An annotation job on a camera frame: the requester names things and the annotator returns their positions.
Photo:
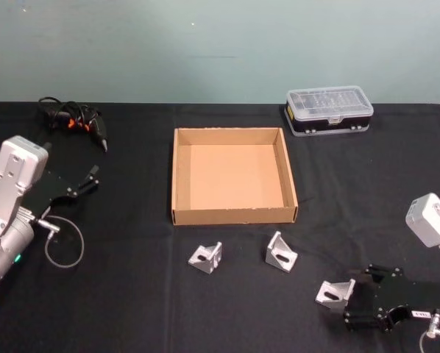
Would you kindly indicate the black table cloth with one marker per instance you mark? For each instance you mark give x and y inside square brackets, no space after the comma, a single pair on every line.
[131,301]

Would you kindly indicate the clear plastic case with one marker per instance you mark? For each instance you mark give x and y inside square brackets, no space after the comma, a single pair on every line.
[326,106]

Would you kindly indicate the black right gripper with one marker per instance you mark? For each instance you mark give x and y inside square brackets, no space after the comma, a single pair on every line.
[407,294]

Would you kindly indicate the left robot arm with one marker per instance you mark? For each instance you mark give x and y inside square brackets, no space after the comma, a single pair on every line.
[10,184]

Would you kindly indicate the silver metal corner bracket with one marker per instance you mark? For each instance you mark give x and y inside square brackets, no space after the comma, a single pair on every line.
[332,292]
[201,259]
[279,255]

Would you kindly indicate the shallow brown cardboard tray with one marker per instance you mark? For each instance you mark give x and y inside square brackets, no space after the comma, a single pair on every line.
[234,176]

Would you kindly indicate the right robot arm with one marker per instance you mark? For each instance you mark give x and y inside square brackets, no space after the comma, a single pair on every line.
[431,220]

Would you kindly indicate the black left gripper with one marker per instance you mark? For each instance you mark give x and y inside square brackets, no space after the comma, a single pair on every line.
[47,191]

